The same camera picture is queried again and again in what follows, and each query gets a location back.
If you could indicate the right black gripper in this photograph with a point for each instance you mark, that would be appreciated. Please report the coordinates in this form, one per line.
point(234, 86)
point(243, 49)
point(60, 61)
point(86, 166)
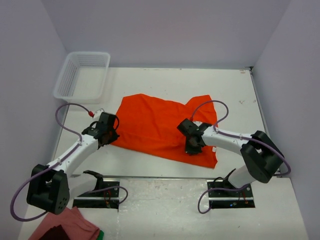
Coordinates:
point(191, 151)

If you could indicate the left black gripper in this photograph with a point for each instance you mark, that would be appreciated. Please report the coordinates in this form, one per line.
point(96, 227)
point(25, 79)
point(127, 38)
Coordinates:
point(113, 137)

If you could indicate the orange t shirt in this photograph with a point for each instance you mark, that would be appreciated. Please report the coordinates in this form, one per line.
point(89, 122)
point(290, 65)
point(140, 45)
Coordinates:
point(149, 124)

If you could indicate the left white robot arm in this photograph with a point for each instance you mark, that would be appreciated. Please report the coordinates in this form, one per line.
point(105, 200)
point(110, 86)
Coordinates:
point(53, 185)

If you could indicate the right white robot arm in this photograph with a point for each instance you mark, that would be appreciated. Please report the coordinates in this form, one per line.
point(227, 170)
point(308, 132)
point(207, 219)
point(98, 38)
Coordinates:
point(261, 157)

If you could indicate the white plastic basket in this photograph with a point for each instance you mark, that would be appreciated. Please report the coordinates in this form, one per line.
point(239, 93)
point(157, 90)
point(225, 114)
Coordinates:
point(82, 77)

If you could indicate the pink folded t shirt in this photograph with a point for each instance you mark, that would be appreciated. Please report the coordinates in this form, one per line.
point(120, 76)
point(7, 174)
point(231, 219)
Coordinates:
point(72, 222)

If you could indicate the green folded t shirt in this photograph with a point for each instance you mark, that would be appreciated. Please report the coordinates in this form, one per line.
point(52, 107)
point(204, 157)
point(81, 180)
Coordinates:
point(100, 235)

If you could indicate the dark maroon folded t shirt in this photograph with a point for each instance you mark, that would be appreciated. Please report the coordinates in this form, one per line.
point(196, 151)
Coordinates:
point(55, 233)

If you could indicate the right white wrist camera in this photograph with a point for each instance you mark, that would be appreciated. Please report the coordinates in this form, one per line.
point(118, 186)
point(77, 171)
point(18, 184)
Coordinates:
point(198, 123)

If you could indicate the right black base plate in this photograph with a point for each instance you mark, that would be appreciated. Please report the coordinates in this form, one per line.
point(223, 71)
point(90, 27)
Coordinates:
point(220, 199)

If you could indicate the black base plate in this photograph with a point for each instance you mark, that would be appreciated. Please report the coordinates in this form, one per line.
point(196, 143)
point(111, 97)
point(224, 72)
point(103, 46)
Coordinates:
point(99, 200)
point(220, 199)

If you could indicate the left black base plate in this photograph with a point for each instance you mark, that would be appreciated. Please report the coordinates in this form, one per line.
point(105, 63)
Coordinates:
point(99, 200)

